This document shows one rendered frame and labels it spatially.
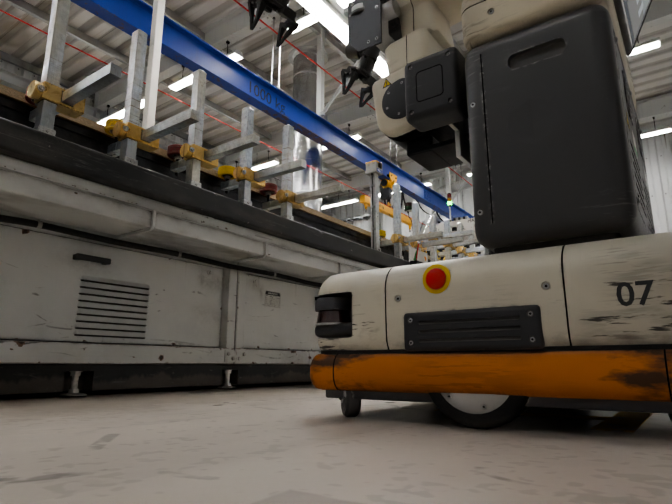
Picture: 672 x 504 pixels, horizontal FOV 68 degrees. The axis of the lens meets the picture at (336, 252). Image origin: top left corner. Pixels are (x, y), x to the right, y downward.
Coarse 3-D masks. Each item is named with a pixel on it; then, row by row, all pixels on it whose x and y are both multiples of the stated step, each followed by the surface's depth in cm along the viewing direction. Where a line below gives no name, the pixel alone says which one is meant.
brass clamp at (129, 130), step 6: (114, 126) 155; (120, 126) 153; (126, 126) 154; (132, 126) 156; (138, 126) 158; (114, 132) 155; (120, 132) 153; (126, 132) 154; (132, 132) 156; (138, 132) 157; (120, 138) 155; (132, 138) 155; (138, 138) 157; (138, 144) 159; (144, 144) 159; (150, 144) 160; (156, 144) 162; (144, 150) 164; (150, 150) 164
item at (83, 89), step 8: (112, 64) 126; (96, 72) 129; (104, 72) 127; (112, 72) 125; (120, 72) 127; (88, 80) 131; (96, 80) 128; (104, 80) 128; (112, 80) 128; (72, 88) 136; (80, 88) 133; (88, 88) 132; (96, 88) 132; (64, 96) 138; (72, 96) 136; (80, 96) 136; (88, 96) 136; (72, 104) 140; (32, 112) 149; (56, 112) 144; (32, 120) 149
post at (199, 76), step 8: (200, 72) 183; (192, 80) 184; (200, 80) 183; (192, 88) 183; (200, 88) 182; (192, 96) 182; (200, 96) 182; (192, 104) 181; (200, 104) 181; (200, 112) 181; (200, 120) 180; (192, 128) 178; (200, 128) 180; (192, 136) 178; (200, 136) 179; (200, 144) 179; (192, 160) 175; (192, 168) 174; (200, 168) 177; (192, 176) 174
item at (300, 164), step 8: (296, 160) 186; (304, 160) 186; (272, 168) 193; (280, 168) 190; (288, 168) 188; (296, 168) 187; (304, 168) 187; (256, 176) 198; (264, 176) 195; (272, 176) 195; (224, 184) 208; (232, 184) 205
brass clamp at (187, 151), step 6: (186, 144) 174; (192, 144) 175; (180, 150) 176; (186, 150) 173; (192, 150) 174; (198, 150) 177; (204, 150) 179; (186, 156) 174; (192, 156) 174; (198, 156) 176; (204, 156) 178; (204, 162) 179; (210, 162) 180; (216, 162) 183; (210, 168) 184
